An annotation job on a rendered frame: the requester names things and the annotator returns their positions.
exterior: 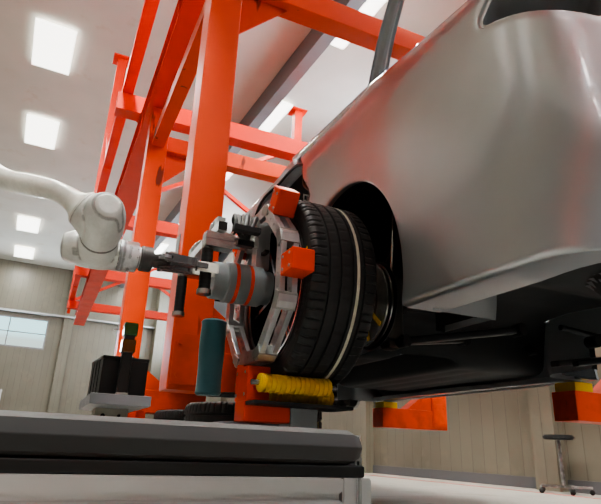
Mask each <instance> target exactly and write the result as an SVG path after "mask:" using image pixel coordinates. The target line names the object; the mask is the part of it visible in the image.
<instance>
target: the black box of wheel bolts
mask: <svg viewBox="0 0 601 504"><path fill-rule="evenodd" d="M120 359H121V356H111V355H103V356H101V357H100V358H98V359H96V360H95V361H93V362H92V369H91V375H90V381H89V387H88V393H87V395H89V394H90V393H91V392H94V393H108V394H115V393H116V387H117V380H118V373H119V366H120ZM149 362H150V360H148V359H139V358H135V357H134V356H132V364H131V371H130V378H129V385H128V392H127V393H128V395H136V396H144V395H145V387H146V380H147V372H148V364H149Z"/></svg>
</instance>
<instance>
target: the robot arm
mask: <svg viewBox="0 0 601 504"><path fill-rule="evenodd" d="M0 190H3V191H7V192H10V193H16V194H21V195H27V196H33V197H39V198H45V199H49V200H52V201H54V202H56V203H57V204H59V205H60V206H62V207H63V208H64V209H65V210H66V212H67V214H68V222H69V223H70V224H71V225H72V226H73V228H74V229H75V230H74V231H69V232H66V233H64V235H63V237H62V240H61V244H60V254H61V258H62V259H63V260H64V261H66V262H68V263H70V264H73V265H76V266H79V267H84V268H89V269H96V270H118V271H127V272H133V273H134V272H135V271H136V268H137V270H138V271H142V272H150V271H151V269H152V267H153V268H157V270H156V271H158V272H169V273H176V274H184V275H189V274H192V273H193V274H197V275H199V274H200V271H204V272H210V273H211V277H215V273H216V274H218V273H219V265H220V264H216V263H210V262H204V261H198V260H197V259H198V258H195V257H190V256H185V255H179V254H174V253H171V252H168V251H167V252H165V254H163V253H161V254H155V253H154V252H155V250H154V248H153V247H148V246H141V247H140V243H139V242H133V241H127V240H124V239H123V240H122V239H121V237H122V235H123V232H124V229H125V223H126V211H125V207H124V205H123V203H122V201H121V200H120V199H119V198H118V197H117V196H116V195H114V194H112V193H108V192H100V193H94V192H91V193H83V192H80V191H78V190H76V189H75V188H73V187H71V186H69V185H67V184H65V183H62V182H59V181H56V180H53V179H48V178H44V177H39V176H34V175H30V174H25V173H20V172H16V171H12V170H9V169H7V168H5V167H4V166H2V165H1V164H0Z"/></svg>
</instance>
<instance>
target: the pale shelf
mask: <svg viewBox="0 0 601 504"><path fill-rule="evenodd" d="M151 399H152V397H150V396H136V395H122V394H108V393H94V392H91V393H90V394H89V395H87V396H86V397H85V398H84V399H82V400H81V401H80V404H79V410H87V411H92V410H93V408H95V407H97V408H113V409H128V413H130V412H133V411H137V410H141V409H144V408H148V407H150V406H151Z"/></svg>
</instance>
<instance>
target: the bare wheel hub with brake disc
mask: <svg viewBox="0 0 601 504"><path fill-rule="evenodd" d="M376 269H377V276H376V277H377V284H376V286H377V289H376V300H375V304H374V306H375V308H374V314H375V315H376V316H377V317H378V319H379V320H380V321H381V324H380V326H379V325H378V324H377V323H376V321H375V320H374V319H373V318H372V321H371V327H370V330H369V336H370V340H369V341H367V338H366V342H365V345H364V347H371V346H373V345H375V344H376V343H377V342H379V340H380V339H381V338H382V337H383V335H384V334H385V332H386V330H387V328H388V326H389V323H390V320H391V316H392V311H393V304H394V290H393V284H392V280H391V277H390V275H389V273H388V271H387V270H386V268H385V267H384V266H382V265H381V264H377V263H376Z"/></svg>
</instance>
